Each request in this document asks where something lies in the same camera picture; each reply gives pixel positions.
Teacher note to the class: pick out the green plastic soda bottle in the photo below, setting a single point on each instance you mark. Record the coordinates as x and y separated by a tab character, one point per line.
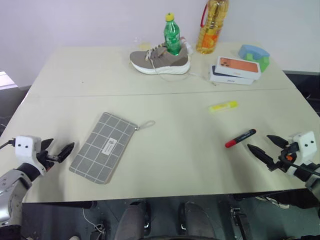
172	37

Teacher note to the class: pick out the clear glass cup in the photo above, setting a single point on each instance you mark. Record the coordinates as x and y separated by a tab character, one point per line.
143	44

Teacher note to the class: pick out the large cooking oil bottle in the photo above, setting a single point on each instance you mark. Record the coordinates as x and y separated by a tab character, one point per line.
211	27

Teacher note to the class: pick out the blue and green foam toy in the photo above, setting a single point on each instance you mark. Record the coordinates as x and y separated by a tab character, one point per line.
255	53

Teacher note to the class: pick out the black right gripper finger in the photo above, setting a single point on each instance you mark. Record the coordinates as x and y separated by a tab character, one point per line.
262	155
278	141

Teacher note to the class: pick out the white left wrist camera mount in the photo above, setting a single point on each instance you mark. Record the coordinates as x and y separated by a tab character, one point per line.
25	147

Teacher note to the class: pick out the grey checked pouch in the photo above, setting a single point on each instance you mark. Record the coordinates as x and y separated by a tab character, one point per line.
102	147

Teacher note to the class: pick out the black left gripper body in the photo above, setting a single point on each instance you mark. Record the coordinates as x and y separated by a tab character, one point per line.
44	158

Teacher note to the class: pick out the taupe sneaker with white sole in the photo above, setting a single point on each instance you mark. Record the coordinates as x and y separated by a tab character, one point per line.
160	61

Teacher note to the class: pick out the small white object with pink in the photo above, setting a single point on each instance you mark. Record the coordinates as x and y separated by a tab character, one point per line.
187	43

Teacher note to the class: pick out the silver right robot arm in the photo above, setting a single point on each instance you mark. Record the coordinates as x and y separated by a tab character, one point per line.
313	186

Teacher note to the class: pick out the white phone box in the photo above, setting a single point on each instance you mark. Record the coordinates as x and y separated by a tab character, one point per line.
227	79

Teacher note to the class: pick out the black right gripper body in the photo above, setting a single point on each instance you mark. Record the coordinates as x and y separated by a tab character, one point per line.
286	153

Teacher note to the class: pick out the red marker with black cap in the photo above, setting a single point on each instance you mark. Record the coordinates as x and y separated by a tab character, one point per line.
240	138

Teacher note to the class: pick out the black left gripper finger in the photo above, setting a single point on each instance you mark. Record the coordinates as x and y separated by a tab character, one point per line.
46	144
66	151

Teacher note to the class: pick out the yellow highlighter pen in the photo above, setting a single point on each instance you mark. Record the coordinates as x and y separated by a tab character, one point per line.
223	106

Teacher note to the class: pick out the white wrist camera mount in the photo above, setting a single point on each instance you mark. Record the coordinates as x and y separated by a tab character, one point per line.
25	147
303	145

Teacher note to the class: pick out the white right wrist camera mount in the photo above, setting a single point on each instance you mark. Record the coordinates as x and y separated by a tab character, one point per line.
303	145

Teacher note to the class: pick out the orange phone box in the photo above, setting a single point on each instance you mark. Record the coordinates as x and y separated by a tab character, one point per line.
238	67

